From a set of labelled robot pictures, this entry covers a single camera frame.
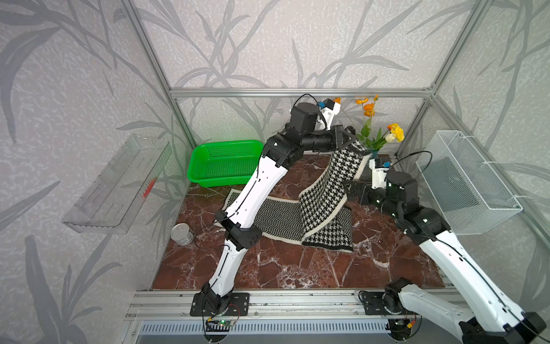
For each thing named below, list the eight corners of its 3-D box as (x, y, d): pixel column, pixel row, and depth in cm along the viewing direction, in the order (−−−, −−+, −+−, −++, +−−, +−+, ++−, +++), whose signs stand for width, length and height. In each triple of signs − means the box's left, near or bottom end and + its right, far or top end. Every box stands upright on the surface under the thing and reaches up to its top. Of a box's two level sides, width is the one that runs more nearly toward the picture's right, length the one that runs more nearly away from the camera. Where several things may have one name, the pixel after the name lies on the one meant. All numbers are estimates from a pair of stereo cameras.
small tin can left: (173, 245, 89) (167, 240, 85) (179, 229, 94) (173, 223, 89) (191, 245, 89) (185, 240, 85) (196, 229, 94) (191, 223, 89)
